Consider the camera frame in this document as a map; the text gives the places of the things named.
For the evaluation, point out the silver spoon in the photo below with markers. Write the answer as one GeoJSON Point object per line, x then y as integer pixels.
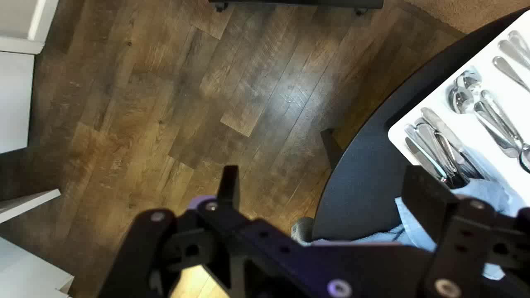
{"type": "Point", "coordinates": [457, 100]}
{"type": "Point", "coordinates": [470, 80]}

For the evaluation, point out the white shelf board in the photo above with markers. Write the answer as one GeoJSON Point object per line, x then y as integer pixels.
{"type": "Point", "coordinates": [25, 202]}

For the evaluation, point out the white low cabinet top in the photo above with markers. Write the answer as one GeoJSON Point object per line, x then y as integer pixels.
{"type": "Point", "coordinates": [26, 274]}

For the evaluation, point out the white cabinet with flat panel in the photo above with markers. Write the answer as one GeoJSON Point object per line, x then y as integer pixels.
{"type": "Point", "coordinates": [15, 88]}

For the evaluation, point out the light blue cloth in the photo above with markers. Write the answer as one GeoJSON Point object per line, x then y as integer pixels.
{"type": "Point", "coordinates": [415, 232]}

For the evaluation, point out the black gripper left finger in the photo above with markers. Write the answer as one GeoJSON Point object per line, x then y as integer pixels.
{"type": "Point", "coordinates": [144, 249]}

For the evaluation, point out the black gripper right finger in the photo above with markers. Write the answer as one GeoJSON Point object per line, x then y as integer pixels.
{"type": "Point", "coordinates": [473, 242]}

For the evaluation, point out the dark table leg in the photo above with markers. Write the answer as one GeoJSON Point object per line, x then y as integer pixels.
{"type": "Point", "coordinates": [331, 146]}

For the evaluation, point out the silver table knife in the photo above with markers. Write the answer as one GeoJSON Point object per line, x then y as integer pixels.
{"type": "Point", "coordinates": [435, 146]}
{"type": "Point", "coordinates": [422, 158]}
{"type": "Point", "coordinates": [449, 135]}

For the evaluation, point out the white cutlery tray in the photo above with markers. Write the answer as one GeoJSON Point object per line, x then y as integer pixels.
{"type": "Point", "coordinates": [468, 130]}

